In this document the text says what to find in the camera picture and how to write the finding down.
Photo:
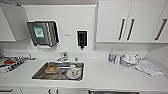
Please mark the stainless steel dishwasher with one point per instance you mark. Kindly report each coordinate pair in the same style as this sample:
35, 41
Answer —
126, 92

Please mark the small chrome sink knob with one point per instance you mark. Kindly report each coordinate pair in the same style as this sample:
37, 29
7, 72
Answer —
75, 59

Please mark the white cup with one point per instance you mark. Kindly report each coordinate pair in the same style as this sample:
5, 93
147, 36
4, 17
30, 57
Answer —
73, 68

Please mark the chrome sink faucet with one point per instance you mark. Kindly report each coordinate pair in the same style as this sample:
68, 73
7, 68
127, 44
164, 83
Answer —
62, 57

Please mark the white plate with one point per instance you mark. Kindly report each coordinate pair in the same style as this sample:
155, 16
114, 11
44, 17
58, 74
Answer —
73, 76

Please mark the small white bottle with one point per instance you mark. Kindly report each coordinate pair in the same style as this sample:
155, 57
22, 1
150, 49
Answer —
117, 58

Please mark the brown bowl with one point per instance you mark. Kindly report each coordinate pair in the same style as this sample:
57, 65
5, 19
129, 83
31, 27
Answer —
52, 69

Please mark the steel paper towel dispenser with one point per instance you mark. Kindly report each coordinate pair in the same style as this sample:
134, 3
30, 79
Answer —
41, 33

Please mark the stack of white plates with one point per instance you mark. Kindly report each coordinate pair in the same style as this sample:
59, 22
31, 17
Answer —
128, 64

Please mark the white mug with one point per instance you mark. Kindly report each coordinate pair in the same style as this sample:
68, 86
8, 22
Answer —
130, 57

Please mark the stainless steel sink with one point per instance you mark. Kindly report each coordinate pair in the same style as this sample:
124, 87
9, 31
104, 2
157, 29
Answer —
40, 75

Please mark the white two-door sink cabinet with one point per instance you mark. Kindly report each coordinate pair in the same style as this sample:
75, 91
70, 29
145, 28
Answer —
50, 91

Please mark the black wall soap dispenser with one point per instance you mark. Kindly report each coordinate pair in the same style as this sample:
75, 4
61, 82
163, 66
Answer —
82, 38

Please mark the white four-door wall cabinet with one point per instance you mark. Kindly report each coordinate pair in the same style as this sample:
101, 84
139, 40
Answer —
133, 20

